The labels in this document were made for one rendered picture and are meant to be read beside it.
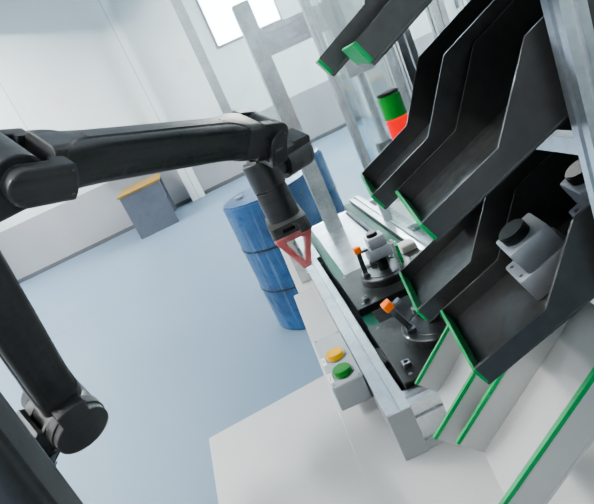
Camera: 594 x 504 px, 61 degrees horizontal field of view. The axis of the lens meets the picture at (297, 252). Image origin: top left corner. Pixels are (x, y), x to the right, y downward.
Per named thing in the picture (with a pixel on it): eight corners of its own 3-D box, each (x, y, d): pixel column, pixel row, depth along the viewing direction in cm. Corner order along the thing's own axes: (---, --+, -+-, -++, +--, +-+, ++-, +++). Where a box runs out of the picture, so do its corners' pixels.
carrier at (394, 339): (407, 393, 91) (383, 336, 87) (370, 335, 114) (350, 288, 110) (529, 336, 92) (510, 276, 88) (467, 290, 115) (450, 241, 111)
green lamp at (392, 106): (389, 121, 106) (381, 99, 105) (382, 121, 111) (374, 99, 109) (410, 111, 106) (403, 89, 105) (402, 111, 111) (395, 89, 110)
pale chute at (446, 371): (463, 448, 70) (433, 438, 70) (439, 391, 82) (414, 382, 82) (573, 273, 61) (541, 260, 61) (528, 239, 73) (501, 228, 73)
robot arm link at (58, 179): (-40, 177, 53) (10, 220, 48) (-47, 124, 50) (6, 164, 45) (246, 137, 85) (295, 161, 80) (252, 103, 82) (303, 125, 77)
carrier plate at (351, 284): (360, 317, 124) (357, 310, 123) (338, 284, 146) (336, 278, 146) (449, 275, 124) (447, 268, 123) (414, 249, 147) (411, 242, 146)
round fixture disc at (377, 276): (370, 294, 128) (367, 287, 127) (356, 276, 141) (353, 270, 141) (421, 270, 128) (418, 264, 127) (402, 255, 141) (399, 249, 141)
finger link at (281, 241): (320, 250, 94) (299, 205, 91) (327, 261, 87) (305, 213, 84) (287, 266, 94) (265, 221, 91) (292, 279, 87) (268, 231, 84)
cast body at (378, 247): (371, 263, 131) (361, 239, 129) (366, 258, 135) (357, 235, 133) (400, 249, 131) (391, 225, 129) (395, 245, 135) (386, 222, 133)
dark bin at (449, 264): (429, 323, 64) (387, 287, 63) (409, 282, 76) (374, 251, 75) (613, 157, 57) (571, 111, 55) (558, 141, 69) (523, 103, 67)
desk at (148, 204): (178, 208, 1090) (159, 172, 1063) (181, 220, 939) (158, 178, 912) (143, 225, 1079) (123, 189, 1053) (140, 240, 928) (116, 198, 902)
